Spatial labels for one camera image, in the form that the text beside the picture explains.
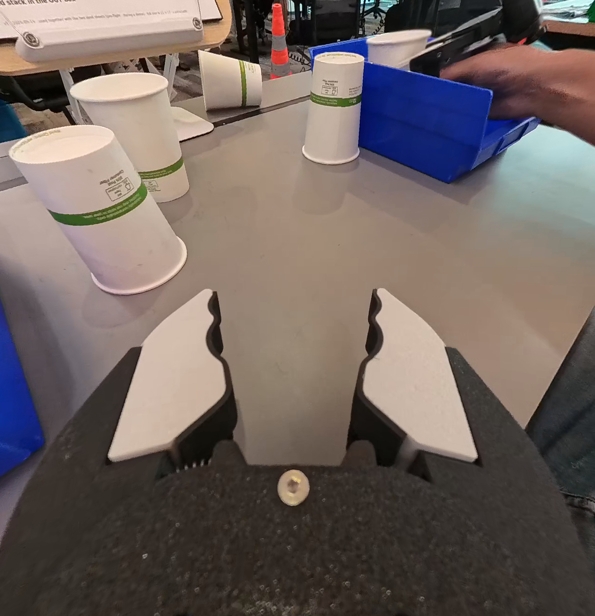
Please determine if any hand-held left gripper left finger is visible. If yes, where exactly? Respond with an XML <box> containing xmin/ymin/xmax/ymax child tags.
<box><xmin>107</xmin><ymin>289</ymin><xmax>238</xmax><ymax>470</ymax></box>

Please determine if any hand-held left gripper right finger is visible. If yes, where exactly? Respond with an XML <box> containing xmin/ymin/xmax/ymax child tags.
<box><xmin>347</xmin><ymin>288</ymin><xmax>479</xmax><ymax>471</ymax></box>

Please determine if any stack of white paper cups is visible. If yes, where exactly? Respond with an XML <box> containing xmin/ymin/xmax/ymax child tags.
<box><xmin>366</xmin><ymin>30</ymin><xmax>433</xmax><ymax>69</ymax></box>

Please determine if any blue plastic bin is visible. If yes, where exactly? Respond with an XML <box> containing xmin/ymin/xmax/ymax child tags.
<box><xmin>0</xmin><ymin>266</ymin><xmax>46</xmax><ymax>485</ymax></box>
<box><xmin>308</xmin><ymin>39</ymin><xmax>542</xmax><ymax>185</ymax></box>

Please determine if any white paper cup green band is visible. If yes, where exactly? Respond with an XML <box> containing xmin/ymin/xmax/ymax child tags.
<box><xmin>197</xmin><ymin>49</ymin><xmax>263</xmax><ymax>112</ymax></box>
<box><xmin>9</xmin><ymin>125</ymin><xmax>188</xmax><ymax>295</ymax></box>
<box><xmin>69</xmin><ymin>73</ymin><xmax>191</xmax><ymax>204</ymax></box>
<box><xmin>302</xmin><ymin>51</ymin><xmax>366</xmax><ymax>166</ymax></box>

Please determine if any person's right hand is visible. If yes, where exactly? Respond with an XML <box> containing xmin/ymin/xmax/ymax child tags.
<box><xmin>439</xmin><ymin>43</ymin><xmax>564</xmax><ymax>121</ymax></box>

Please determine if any brown wooden table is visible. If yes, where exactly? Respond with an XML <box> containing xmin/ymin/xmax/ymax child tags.
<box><xmin>542</xmin><ymin>18</ymin><xmax>595</xmax><ymax>40</ymax></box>

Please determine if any black office chair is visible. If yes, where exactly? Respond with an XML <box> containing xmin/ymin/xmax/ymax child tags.
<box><xmin>287</xmin><ymin>0</ymin><xmax>366</xmax><ymax>45</ymax></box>

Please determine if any orange traffic cone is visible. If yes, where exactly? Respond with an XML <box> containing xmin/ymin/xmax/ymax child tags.
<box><xmin>270</xmin><ymin>4</ymin><xmax>294</xmax><ymax>81</ymax></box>

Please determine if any white adjustable stand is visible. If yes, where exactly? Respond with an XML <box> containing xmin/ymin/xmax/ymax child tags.
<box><xmin>15</xmin><ymin>14</ymin><xmax>215</xmax><ymax>143</ymax></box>

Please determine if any blue storage box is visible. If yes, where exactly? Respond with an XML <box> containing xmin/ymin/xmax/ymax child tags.
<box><xmin>0</xmin><ymin>94</ymin><xmax>30</xmax><ymax>146</ymax></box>

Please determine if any printed instruction sheet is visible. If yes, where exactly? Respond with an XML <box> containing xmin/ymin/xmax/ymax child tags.
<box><xmin>0</xmin><ymin>0</ymin><xmax>222</xmax><ymax>43</ymax></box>

